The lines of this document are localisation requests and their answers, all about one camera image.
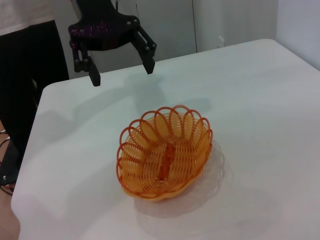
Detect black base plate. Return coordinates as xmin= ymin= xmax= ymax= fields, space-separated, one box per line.
xmin=0 ymin=143 xmax=20 ymax=187

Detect thin red black cable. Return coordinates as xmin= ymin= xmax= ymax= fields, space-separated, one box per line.
xmin=0 ymin=183 xmax=14 ymax=197

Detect thin white cable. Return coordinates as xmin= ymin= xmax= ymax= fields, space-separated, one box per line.
xmin=0 ymin=128 xmax=12 ymax=151

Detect person in dark trousers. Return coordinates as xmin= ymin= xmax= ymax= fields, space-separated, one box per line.
xmin=0 ymin=19 xmax=70 ymax=161

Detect orange woven plastic basket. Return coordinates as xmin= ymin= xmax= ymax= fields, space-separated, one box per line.
xmin=115 ymin=104 xmax=214 ymax=203

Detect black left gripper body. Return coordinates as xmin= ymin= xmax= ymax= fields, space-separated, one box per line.
xmin=67 ymin=0 xmax=141 ymax=53

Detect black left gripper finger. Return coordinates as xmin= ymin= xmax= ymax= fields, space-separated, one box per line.
xmin=130 ymin=17 xmax=158 ymax=75
xmin=70 ymin=41 xmax=102 ymax=87

